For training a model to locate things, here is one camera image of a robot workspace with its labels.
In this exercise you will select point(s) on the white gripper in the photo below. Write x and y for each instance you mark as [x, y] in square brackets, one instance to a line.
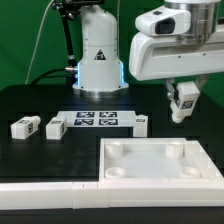
[177, 43]

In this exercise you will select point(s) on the white square tabletop part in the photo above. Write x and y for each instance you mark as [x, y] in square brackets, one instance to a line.
[155, 158]

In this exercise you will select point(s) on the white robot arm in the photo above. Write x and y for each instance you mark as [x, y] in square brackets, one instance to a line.
[100, 71]

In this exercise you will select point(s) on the white L-shaped fence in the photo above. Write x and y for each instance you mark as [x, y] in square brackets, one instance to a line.
[108, 193]

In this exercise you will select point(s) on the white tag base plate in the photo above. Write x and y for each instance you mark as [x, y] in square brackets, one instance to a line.
[98, 118]

